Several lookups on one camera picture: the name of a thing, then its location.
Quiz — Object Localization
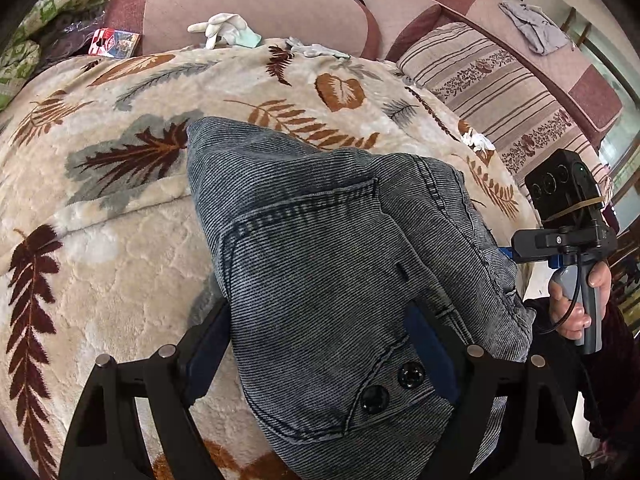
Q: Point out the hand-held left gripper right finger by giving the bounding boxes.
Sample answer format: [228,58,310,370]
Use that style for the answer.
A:
[404,302,586,480]

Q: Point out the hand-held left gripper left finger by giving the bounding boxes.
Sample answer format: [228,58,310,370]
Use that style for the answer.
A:
[59,300,232,480]

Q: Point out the blue-grey corduroy pants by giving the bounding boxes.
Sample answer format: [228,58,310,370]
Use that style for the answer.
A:
[186,116,536,480]

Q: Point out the person's right forearm dark sleeve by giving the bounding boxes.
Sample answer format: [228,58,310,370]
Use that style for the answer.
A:
[525,300,640,461]

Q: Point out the person's right hand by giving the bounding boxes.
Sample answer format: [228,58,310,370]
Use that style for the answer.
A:
[548,262,613,341]

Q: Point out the white crumpled tissue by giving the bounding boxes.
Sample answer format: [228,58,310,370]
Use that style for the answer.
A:
[462,130,496,152]

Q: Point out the beige leaf-print blanket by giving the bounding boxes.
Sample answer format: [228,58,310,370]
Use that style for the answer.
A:
[0,40,538,480]

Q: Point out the striped floral cushion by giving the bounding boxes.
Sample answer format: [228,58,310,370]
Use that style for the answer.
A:
[397,22,608,196]

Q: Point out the grey crumpled cloth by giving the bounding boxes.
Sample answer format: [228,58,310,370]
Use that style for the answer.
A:
[499,1,576,56]

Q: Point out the grey-white glove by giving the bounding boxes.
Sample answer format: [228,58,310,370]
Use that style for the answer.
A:
[287,37,351,59]

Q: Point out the red and blue packet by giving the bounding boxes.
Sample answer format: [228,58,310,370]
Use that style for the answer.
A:
[89,28,142,57]

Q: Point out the white glove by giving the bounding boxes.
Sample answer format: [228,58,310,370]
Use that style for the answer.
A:
[187,12,248,51]

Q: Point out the dark clear plastic bag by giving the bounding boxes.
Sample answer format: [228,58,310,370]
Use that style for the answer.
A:
[37,12,108,61]

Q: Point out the pink sofa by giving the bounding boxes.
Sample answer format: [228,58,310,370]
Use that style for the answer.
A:
[102,0,623,146]

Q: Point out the black cable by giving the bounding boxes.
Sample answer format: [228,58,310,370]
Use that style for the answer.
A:
[527,259,583,333]

